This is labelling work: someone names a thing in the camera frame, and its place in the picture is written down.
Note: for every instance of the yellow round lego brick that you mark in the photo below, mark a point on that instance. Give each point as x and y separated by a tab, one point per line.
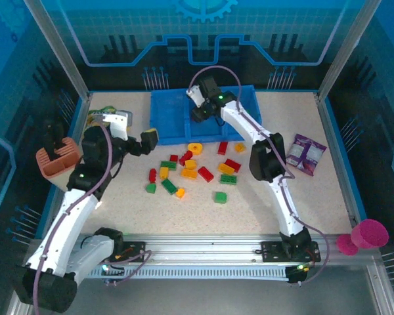
195	148

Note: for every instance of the small yellow lego brick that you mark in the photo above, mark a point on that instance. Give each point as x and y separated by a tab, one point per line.
180	193
239	147

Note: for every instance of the red rectangular lego brick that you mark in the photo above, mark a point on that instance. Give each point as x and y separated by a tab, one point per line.
205	174
233	164
222	148

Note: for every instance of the green rectangular lego brick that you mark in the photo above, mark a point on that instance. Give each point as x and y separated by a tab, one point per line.
228	178
169	186
168	165

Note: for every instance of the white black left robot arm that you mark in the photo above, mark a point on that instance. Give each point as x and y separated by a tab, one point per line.
75	210

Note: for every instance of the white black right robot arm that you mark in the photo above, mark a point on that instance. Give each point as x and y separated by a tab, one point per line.
239	121

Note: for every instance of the red curved lego brick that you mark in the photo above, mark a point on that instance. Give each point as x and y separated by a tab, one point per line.
152	175

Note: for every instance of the small red lego brick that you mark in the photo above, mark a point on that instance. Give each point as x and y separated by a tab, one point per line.
173	158

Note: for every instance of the blue three-compartment bin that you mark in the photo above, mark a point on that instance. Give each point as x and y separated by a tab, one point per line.
169	111

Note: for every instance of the green Fox's candy bag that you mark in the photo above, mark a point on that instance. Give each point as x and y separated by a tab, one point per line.
98	113

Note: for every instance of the terracotta ribbed holder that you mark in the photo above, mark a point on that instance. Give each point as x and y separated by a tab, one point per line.
64	164

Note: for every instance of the green sloped lego brick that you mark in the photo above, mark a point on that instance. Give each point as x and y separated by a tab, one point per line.
150	188

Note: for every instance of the long red lego brick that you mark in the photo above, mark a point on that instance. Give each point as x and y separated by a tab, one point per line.
186	157

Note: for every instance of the black tool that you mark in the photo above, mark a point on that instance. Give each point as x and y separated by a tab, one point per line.
54	138

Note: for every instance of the orange-yellow rectangular lego brick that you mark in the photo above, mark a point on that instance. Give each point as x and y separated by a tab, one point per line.
189	173

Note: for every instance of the yellow rectangular lego brick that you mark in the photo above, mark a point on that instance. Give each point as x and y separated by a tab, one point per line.
225	169

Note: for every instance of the green square lego brick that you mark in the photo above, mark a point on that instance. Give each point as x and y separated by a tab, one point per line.
220	197

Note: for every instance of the purple snack bag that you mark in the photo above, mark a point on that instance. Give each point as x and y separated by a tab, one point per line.
305	154

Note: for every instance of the magenta foam goblet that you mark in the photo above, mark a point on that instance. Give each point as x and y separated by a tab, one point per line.
369	234

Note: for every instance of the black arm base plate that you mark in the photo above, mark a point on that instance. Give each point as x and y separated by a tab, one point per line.
133	251
272	251

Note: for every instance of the aluminium frame post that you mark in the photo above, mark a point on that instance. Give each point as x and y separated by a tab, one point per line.
348	49
57	49

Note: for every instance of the aluminium mounting rail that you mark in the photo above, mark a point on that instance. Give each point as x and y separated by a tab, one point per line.
203	249

